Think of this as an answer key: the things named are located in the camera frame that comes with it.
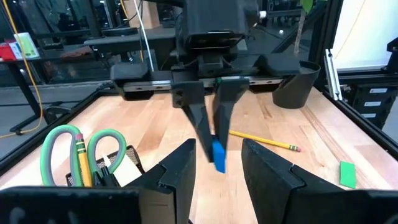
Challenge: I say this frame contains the black mesh desk organizer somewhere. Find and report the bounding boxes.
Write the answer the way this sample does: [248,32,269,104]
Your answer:
[65,144,146,189]

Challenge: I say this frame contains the yellow cable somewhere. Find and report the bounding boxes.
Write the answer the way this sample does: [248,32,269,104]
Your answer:
[0,0,44,140]

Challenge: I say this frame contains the thin white cable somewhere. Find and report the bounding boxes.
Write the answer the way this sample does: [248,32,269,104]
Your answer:
[133,0,155,72]

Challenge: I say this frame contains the green and white box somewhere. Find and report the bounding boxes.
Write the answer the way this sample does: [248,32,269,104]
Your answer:
[14,32,40,60]

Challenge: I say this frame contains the blue eraser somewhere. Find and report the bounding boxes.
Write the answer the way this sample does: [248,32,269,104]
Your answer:
[211,138,226,174]

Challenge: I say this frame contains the black side table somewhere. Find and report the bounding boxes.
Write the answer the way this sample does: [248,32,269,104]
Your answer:
[0,46,65,134]

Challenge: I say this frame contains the yellow pencil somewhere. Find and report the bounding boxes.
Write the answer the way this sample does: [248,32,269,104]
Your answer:
[74,133,93,187]
[229,129,302,152]

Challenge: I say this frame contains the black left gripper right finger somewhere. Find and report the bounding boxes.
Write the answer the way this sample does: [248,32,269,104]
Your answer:
[241,138,398,224]

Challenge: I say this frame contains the green artificial plant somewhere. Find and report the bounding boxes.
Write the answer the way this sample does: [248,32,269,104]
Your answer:
[294,0,315,58]

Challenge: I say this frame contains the green handled scissors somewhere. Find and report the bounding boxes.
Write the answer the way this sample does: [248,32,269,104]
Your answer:
[39,124,127,187]

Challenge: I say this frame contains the black table frame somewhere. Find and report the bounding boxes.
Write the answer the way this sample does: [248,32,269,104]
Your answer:
[0,0,398,175]

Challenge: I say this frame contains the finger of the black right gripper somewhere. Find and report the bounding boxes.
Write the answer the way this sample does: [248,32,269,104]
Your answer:
[172,80,216,163]
[213,77,250,149]

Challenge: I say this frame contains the red box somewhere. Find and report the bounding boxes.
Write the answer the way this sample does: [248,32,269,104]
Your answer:
[0,42,16,62]

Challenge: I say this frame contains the silver aluminium bracket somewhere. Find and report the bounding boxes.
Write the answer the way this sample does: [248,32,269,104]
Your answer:
[323,49,343,101]

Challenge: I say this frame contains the black labelled equipment box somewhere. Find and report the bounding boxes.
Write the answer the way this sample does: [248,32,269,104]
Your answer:
[349,83,398,129]

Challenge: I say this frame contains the green eraser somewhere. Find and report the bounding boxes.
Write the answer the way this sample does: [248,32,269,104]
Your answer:
[339,161,357,190]

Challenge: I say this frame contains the black plant pot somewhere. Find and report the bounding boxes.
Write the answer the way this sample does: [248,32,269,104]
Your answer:
[272,60,321,109]

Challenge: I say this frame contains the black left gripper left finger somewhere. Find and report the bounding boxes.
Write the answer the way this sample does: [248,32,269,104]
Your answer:
[0,138,197,224]

